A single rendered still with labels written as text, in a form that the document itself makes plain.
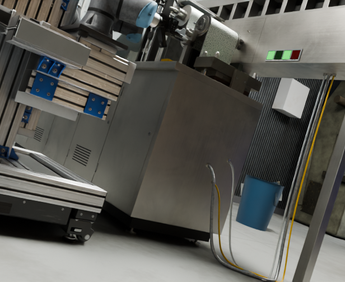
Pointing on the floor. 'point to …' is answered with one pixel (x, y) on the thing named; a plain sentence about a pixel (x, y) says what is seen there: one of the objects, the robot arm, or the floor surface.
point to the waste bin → (258, 202)
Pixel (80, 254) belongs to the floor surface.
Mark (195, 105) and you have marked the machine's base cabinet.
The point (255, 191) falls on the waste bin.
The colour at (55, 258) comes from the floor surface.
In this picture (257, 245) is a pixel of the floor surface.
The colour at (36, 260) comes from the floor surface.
